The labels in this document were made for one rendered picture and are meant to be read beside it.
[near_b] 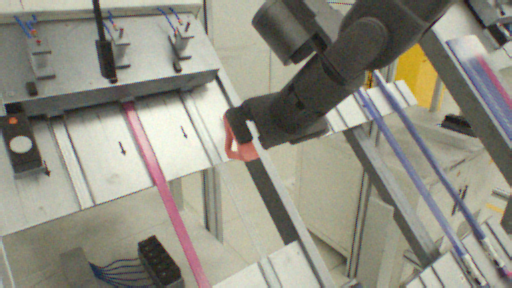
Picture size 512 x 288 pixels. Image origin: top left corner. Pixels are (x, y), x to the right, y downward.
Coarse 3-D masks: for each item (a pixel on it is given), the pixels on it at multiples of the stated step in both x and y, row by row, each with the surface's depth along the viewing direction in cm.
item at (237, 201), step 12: (192, 96) 67; (192, 108) 66; (204, 132) 65; (216, 156) 64; (228, 180) 63; (228, 192) 63; (240, 204) 62; (240, 216) 62; (252, 228) 61; (252, 240) 60; (264, 252) 60; (264, 264) 59; (276, 276) 59
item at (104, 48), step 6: (96, 42) 44; (102, 42) 43; (108, 42) 43; (96, 48) 45; (102, 48) 43; (108, 48) 44; (102, 54) 44; (108, 54) 44; (102, 60) 44; (108, 60) 44; (114, 60) 45; (102, 66) 45; (108, 66) 44; (114, 66) 45; (102, 72) 45; (108, 72) 45; (114, 72) 45; (108, 78) 45; (114, 78) 45
